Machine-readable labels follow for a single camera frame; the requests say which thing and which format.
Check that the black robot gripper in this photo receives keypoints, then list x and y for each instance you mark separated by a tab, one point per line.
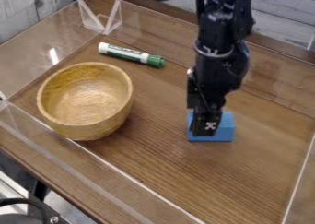
211	79

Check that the blue rectangular block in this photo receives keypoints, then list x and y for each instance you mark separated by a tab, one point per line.
224	132

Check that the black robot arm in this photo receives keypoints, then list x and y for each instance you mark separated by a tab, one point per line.
224	24

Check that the brown wooden bowl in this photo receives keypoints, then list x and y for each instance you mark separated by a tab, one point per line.
85	99

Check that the green and white marker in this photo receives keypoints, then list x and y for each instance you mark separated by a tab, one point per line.
144	58

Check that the black table leg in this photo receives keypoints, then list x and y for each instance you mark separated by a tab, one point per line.
40	190

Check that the clear acrylic corner bracket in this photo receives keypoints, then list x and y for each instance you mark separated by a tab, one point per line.
98	22

